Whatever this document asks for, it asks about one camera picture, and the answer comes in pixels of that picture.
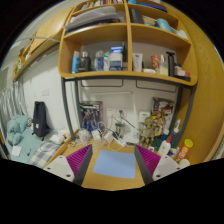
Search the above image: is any light blue mouse pad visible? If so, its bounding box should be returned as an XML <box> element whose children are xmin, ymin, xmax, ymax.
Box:
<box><xmin>93</xmin><ymin>150</ymin><xmax>136</xmax><ymax>178</ymax></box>

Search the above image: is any plaid blanket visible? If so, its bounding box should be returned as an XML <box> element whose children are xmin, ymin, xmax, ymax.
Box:
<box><xmin>28</xmin><ymin>142</ymin><xmax>59</xmax><ymax>168</ymax></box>

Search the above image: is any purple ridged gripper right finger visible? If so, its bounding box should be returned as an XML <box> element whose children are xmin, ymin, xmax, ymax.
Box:
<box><xmin>134</xmin><ymin>145</ymin><xmax>181</xmax><ymax>184</ymax></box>

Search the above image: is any black backpack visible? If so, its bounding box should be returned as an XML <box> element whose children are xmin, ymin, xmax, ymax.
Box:
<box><xmin>33</xmin><ymin>101</ymin><xmax>50</xmax><ymax>137</ymax></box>

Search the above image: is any black pump bottle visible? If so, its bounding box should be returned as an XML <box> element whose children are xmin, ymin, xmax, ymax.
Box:
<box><xmin>166</xmin><ymin>51</ymin><xmax>175</xmax><ymax>77</ymax></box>

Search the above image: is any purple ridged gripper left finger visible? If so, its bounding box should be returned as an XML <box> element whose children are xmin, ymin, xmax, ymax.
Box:
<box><xmin>44</xmin><ymin>145</ymin><xmax>93</xmax><ymax>186</ymax></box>

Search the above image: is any blue box on shelf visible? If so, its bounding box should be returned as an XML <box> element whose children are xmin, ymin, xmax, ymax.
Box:
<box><xmin>109</xmin><ymin>47</ymin><xmax>123</xmax><ymax>71</ymax></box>

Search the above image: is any stack of papers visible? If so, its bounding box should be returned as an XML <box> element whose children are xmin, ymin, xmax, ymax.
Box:
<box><xmin>64</xmin><ymin>6</ymin><xmax>120</xmax><ymax>30</ymax></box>

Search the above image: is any gold robot figure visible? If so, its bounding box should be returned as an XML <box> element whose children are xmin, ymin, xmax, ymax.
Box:
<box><xmin>139</xmin><ymin>117</ymin><xmax>156</xmax><ymax>148</ymax></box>

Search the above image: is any white power adapter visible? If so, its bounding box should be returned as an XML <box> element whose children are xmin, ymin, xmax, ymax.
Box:
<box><xmin>104</xmin><ymin>131</ymin><xmax>114</xmax><ymax>143</ymax></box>

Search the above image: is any blue robot figure box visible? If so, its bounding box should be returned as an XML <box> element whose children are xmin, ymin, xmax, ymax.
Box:
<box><xmin>80</xmin><ymin>101</ymin><xmax>103</xmax><ymax>132</ymax></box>

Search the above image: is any teal plush toy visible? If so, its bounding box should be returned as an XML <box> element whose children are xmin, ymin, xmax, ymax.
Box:
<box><xmin>7</xmin><ymin>115</ymin><xmax>29</xmax><ymax>146</ymax></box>

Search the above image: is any orange yellow-capped bottle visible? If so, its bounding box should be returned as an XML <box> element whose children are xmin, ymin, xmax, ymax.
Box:
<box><xmin>175</xmin><ymin>139</ymin><xmax>193</xmax><ymax>162</ymax></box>

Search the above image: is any wooden wall shelf unit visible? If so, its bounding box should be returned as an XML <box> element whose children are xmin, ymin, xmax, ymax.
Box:
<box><xmin>58</xmin><ymin>0</ymin><xmax>198</xmax><ymax>88</ymax></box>

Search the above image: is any white spray bottle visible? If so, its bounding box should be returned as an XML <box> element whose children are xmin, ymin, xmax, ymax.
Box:
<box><xmin>158</xmin><ymin>136</ymin><xmax>171</xmax><ymax>156</ymax></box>

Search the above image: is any white tube on shelf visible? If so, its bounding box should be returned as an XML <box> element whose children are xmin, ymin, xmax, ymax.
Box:
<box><xmin>132</xmin><ymin>53</ymin><xmax>143</xmax><ymax>72</ymax></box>

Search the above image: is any dark jar with silver lid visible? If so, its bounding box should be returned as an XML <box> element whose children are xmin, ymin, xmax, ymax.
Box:
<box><xmin>79</xmin><ymin>51</ymin><xmax>91</xmax><ymax>72</ymax></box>

